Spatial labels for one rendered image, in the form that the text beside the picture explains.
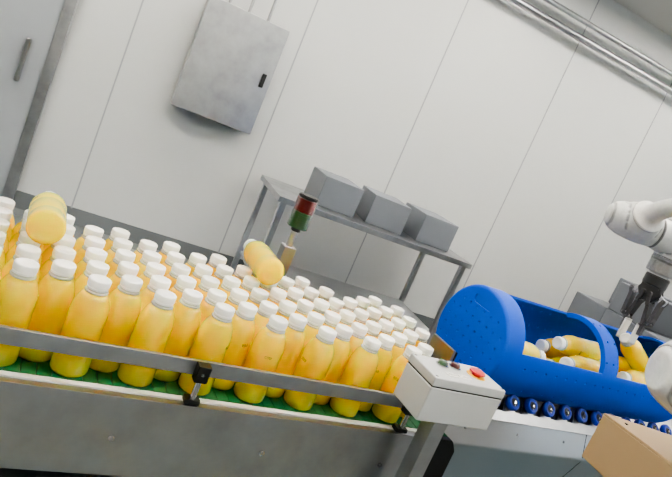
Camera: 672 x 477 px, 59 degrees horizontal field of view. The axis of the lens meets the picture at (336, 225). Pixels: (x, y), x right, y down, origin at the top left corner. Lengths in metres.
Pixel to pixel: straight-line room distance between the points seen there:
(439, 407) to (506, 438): 0.56
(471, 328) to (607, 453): 0.45
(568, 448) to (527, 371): 0.39
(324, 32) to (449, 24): 1.06
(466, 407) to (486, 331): 0.39
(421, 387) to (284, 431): 0.29
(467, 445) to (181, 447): 0.81
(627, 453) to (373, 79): 3.90
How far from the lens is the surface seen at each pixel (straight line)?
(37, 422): 1.17
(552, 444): 1.96
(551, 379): 1.79
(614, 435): 1.53
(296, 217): 1.71
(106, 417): 1.17
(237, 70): 4.45
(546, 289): 6.29
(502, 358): 1.62
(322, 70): 4.81
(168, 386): 1.22
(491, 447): 1.79
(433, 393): 1.25
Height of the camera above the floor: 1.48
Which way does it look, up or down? 9 degrees down
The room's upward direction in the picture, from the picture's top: 23 degrees clockwise
